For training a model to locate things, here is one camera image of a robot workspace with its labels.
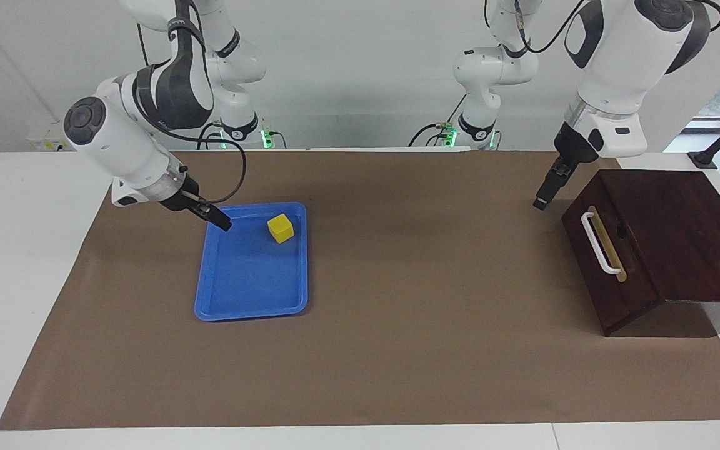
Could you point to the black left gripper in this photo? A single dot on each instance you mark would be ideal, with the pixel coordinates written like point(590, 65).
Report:
point(575, 147)

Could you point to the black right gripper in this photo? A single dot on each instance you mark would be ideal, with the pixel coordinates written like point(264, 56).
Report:
point(186, 199)

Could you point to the yellow cube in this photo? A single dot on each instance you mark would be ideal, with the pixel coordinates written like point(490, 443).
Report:
point(280, 229)

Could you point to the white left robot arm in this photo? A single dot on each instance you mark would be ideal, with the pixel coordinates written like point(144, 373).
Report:
point(622, 62)

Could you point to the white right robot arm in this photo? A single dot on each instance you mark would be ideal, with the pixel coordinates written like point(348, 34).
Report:
point(122, 144)

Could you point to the blue plastic tray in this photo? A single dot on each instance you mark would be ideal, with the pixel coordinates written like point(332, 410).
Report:
point(247, 281)

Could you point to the dark brown wooden cabinet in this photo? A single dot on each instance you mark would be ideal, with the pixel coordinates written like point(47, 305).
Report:
point(697, 250)

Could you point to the white power socket box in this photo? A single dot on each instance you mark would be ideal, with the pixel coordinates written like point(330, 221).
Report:
point(47, 140)

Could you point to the brown table mat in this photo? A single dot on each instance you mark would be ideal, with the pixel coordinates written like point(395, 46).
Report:
point(397, 350)

